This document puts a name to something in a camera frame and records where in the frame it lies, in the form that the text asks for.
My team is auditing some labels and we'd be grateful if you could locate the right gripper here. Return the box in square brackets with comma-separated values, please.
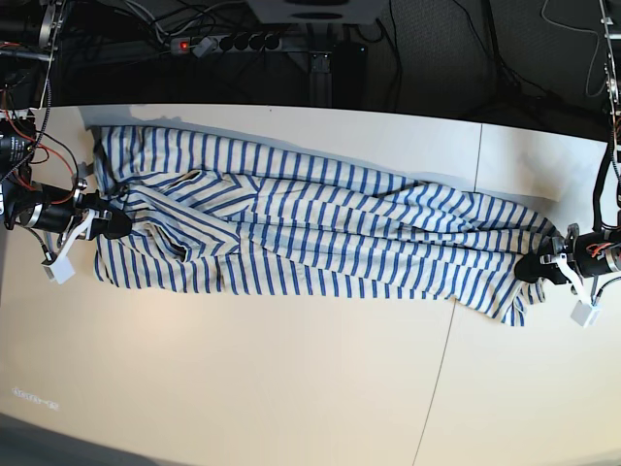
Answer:
[1, 178, 132, 255]

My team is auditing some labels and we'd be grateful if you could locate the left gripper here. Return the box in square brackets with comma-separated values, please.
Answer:
[514, 223, 620, 304]

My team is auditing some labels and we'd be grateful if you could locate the blue white striped T-shirt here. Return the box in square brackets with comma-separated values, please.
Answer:
[94, 126, 557, 326]

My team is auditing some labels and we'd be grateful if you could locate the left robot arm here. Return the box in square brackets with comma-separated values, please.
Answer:
[514, 1, 620, 311]

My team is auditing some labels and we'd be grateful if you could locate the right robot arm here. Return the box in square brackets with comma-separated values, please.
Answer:
[1, 1, 132, 249]

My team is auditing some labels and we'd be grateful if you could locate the black power strip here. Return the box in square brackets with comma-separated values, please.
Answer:
[169, 32, 283, 58]

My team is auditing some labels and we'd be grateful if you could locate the aluminium table leg profile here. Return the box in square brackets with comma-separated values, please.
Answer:
[309, 52, 333, 108]

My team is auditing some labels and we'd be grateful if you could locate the black power adapter box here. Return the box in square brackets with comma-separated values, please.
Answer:
[331, 41, 368, 81]

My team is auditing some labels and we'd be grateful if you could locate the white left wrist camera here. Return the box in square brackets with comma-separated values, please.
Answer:
[571, 301, 602, 328]

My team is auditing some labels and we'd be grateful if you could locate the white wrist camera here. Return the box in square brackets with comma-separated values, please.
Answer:
[571, 301, 602, 328]
[43, 257, 75, 284]

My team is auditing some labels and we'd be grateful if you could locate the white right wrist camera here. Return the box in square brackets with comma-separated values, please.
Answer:
[43, 257, 75, 284]

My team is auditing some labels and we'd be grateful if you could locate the grey looped cable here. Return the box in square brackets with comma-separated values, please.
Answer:
[540, 0, 621, 98]

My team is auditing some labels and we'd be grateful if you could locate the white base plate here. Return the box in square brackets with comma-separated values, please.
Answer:
[246, 0, 388, 24]

